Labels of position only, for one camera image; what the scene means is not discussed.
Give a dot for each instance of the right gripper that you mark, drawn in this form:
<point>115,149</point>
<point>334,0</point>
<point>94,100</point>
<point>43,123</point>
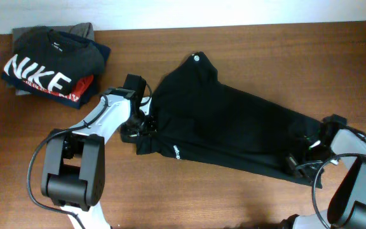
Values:
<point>293,165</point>

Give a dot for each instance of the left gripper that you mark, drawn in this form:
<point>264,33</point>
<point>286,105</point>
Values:
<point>128,130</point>

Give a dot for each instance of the black t-shirt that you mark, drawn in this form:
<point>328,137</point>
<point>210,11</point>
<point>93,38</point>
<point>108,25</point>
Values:
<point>193,116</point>

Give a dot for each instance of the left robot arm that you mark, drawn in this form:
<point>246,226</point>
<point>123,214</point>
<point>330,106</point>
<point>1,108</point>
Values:
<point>73,176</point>

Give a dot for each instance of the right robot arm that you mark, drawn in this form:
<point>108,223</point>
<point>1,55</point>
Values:
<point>347,208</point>

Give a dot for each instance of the red folded shirt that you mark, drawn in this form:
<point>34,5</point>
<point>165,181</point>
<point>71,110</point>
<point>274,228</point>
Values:
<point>77,91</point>

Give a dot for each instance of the navy folded shirt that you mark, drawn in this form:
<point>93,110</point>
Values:
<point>56,65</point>

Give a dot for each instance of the black Nike folded shirt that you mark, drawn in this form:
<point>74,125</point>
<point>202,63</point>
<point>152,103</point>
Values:
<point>56,63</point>

